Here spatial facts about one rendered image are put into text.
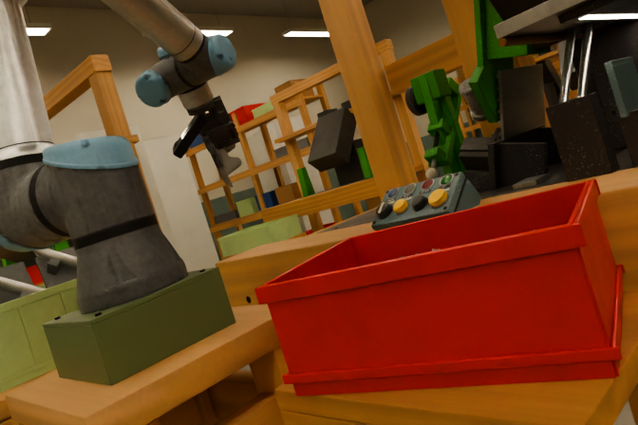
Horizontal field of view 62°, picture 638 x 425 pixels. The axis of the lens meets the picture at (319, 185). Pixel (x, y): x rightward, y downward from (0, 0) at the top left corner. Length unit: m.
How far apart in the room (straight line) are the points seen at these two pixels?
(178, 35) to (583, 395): 0.87
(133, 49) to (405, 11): 6.10
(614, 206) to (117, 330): 0.59
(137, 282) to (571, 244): 0.52
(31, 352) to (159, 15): 0.75
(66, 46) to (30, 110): 8.00
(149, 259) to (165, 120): 8.49
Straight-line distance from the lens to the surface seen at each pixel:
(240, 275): 1.17
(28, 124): 0.91
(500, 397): 0.48
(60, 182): 0.79
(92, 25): 9.27
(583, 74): 0.84
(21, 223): 0.87
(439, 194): 0.78
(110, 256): 0.76
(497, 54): 0.97
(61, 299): 1.34
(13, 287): 1.55
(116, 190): 0.76
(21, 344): 1.33
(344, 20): 1.63
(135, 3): 1.02
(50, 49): 8.79
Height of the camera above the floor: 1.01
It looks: 1 degrees down
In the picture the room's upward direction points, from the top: 18 degrees counter-clockwise
